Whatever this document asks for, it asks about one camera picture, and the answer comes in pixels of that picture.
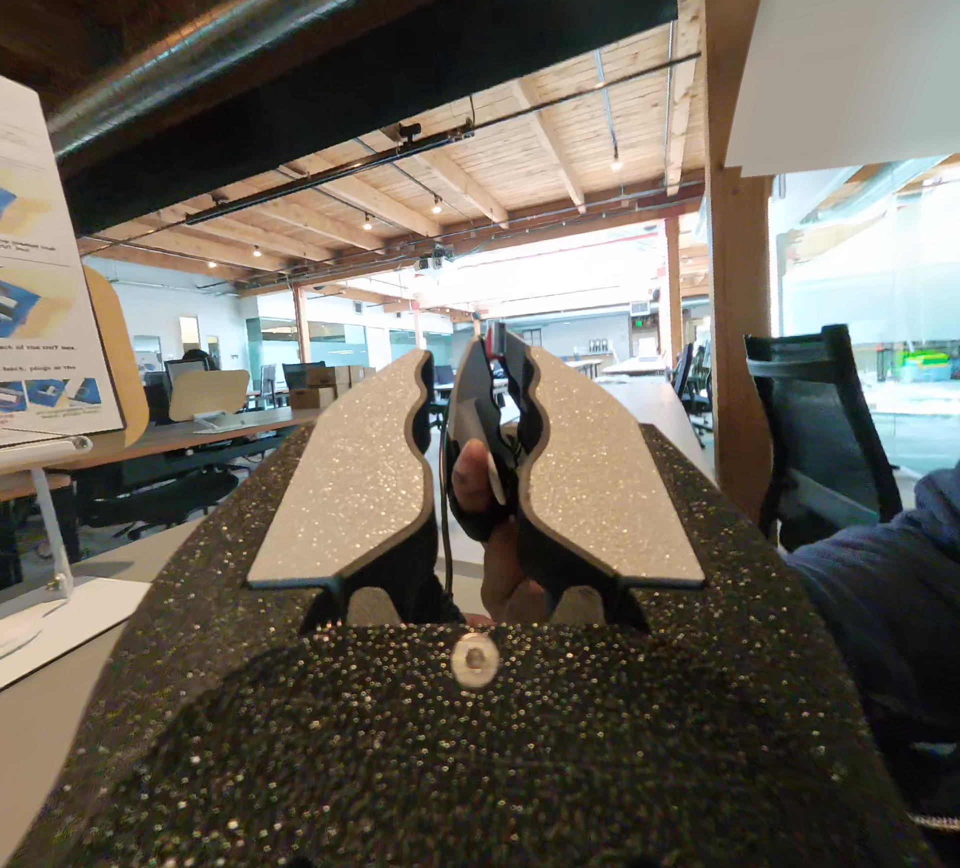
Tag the beige chair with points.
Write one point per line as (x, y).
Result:
(207, 396)

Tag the white document stand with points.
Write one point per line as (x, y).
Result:
(128, 358)

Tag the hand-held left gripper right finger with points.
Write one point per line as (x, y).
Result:
(608, 486)

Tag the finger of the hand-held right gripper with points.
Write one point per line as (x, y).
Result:
(477, 418)

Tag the person's right forearm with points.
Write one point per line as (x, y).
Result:
(885, 613)

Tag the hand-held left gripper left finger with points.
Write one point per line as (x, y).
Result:
(353, 486)

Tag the person's right hand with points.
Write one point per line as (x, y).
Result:
(510, 576)

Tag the black office chair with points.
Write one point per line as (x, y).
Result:
(818, 426)

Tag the row of cardboard boxes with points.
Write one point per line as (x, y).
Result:
(323, 385)

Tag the printed paper sheets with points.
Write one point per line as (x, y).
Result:
(45, 283)

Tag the silver ventilation duct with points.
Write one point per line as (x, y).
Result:
(270, 13)

